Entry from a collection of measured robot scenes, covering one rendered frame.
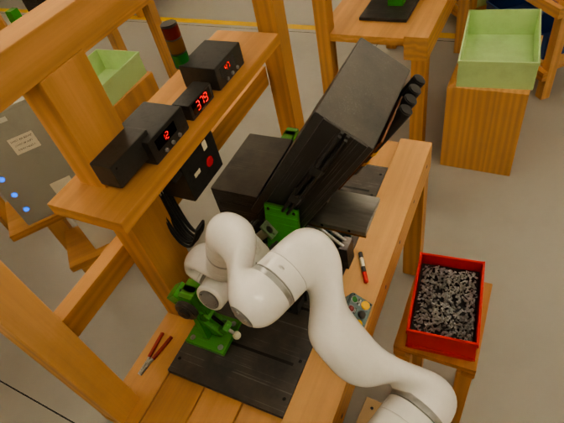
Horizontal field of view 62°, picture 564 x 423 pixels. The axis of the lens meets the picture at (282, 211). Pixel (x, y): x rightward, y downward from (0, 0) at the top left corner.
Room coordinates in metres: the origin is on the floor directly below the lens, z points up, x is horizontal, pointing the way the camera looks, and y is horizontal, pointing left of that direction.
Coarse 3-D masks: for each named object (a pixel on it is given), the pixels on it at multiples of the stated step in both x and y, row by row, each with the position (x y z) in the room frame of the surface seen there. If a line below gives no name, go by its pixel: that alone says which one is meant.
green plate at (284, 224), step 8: (264, 208) 1.02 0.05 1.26; (272, 208) 1.01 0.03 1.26; (280, 208) 0.99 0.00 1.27; (288, 208) 0.98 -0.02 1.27; (296, 208) 0.97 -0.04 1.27; (272, 216) 1.00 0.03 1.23; (280, 216) 0.99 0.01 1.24; (288, 216) 0.97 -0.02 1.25; (296, 216) 0.96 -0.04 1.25; (272, 224) 1.00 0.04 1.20; (280, 224) 0.98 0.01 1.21; (288, 224) 0.97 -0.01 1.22; (296, 224) 0.95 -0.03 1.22; (280, 232) 0.98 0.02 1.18; (288, 232) 0.96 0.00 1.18; (272, 240) 0.99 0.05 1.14; (280, 240) 0.97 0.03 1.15
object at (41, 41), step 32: (64, 0) 1.11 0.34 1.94; (96, 0) 1.14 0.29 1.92; (128, 0) 1.22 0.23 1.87; (0, 32) 1.02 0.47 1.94; (32, 32) 0.99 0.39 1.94; (64, 32) 1.04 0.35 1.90; (96, 32) 1.11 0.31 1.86; (0, 64) 0.91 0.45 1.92; (32, 64) 0.96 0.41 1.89; (0, 96) 0.88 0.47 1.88
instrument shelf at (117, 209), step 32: (224, 32) 1.65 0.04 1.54; (256, 32) 1.59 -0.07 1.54; (256, 64) 1.40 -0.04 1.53; (160, 96) 1.33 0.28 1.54; (224, 96) 1.24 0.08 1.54; (192, 128) 1.11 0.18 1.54; (64, 192) 0.98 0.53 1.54; (96, 192) 0.95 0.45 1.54; (128, 192) 0.91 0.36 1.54; (160, 192) 0.93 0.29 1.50; (96, 224) 0.86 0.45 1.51; (128, 224) 0.82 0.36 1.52
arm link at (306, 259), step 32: (288, 256) 0.53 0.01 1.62; (320, 256) 0.52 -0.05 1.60; (288, 288) 0.48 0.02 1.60; (320, 288) 0.49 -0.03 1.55; (320, 320) 0.45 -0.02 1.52; (352, 320) 0.44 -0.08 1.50; (320, 352) 0.41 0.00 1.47; (352, 352) 0.39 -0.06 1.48; (384, 352) 0.40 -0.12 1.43; (352, 384) 0.36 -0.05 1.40; (416, 384) 0.34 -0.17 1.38; (448, 384) 0.34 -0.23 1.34; (448, 416) 0.29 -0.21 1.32
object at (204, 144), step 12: (204, 144) 1.12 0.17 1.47; (192, 156) 1.07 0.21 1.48; (204, 156) 1.11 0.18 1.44; (216, 156) 1.15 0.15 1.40; (180, 168) 1.03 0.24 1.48; (192, 168) 1.06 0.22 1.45; (204, 168) 1.09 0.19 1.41; (216, 168) 1.13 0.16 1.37; (180, 180) 1.04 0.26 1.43; (192, 180) 1.04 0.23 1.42; (204, 180) 1.08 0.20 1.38; (168, 192) 1.08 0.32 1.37; (180, 192) 1.05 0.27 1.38; (192, 192) 1.03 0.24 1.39
